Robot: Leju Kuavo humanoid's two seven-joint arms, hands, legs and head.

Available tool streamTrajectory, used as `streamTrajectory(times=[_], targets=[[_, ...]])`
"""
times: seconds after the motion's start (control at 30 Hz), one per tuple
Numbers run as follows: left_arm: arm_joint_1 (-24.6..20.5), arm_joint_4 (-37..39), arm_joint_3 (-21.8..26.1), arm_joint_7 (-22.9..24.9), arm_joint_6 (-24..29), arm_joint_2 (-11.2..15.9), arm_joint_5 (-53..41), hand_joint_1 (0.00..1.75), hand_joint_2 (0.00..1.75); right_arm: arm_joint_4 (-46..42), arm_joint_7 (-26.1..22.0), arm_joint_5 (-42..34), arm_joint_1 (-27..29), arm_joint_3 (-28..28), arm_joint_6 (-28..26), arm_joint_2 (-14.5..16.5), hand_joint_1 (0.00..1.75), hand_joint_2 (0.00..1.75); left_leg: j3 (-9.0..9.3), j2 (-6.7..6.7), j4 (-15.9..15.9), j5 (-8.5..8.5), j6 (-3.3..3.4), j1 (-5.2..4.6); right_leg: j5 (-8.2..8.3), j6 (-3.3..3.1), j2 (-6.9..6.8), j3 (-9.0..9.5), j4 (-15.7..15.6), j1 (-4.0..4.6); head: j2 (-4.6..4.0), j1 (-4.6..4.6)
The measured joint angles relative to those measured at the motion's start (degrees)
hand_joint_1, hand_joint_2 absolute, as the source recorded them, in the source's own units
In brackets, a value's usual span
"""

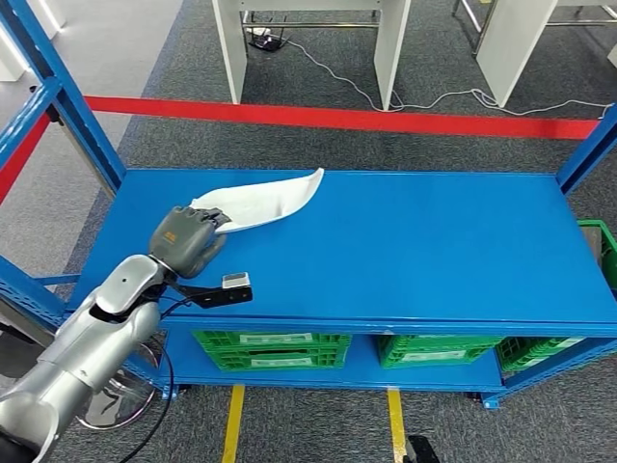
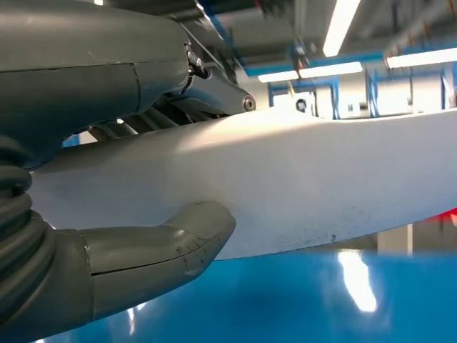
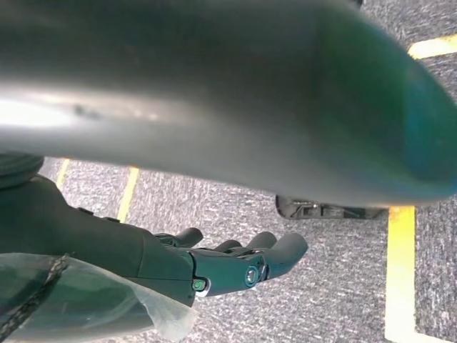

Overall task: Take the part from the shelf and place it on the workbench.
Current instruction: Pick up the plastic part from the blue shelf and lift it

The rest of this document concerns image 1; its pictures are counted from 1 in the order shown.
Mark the red barrier belt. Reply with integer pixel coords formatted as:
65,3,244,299
84,95,601,141
0,113,51,205

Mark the white power cable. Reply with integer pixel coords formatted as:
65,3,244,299
287,39,613,120

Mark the yellow floor marking tape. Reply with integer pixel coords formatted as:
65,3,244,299
221,385,408,463

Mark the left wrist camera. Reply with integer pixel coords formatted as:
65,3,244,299
166,272,254,311

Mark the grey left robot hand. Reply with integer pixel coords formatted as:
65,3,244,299
148,204,234,281

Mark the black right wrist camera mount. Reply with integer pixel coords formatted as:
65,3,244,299
404,435,442,463

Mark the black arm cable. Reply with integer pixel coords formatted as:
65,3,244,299
120,293,194,463

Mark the blue metal shelf rack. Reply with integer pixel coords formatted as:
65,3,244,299
0,0,617,410

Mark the white curved plastic part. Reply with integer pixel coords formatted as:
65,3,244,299
190,167,325,235

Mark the white display plinth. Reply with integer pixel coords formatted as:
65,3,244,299
0,0,66,83

